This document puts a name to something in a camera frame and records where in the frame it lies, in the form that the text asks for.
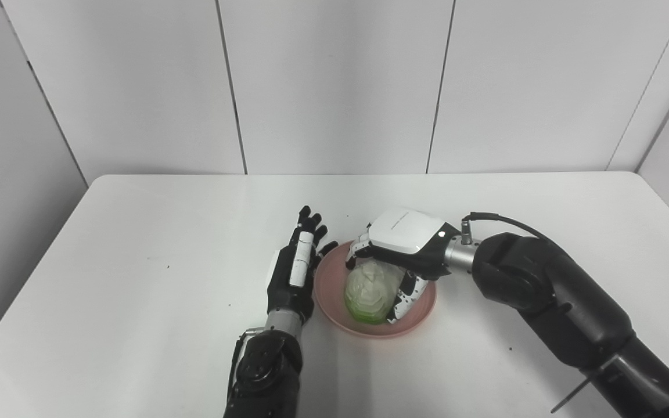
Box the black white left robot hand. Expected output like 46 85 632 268
266 206 339 326

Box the pink plate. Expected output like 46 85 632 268
314 240 437 340

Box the green white toy cabbage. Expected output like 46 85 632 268
344 260 405 325

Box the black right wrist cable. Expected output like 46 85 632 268
461 212 550 244

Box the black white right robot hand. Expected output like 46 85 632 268
345 208 463 325

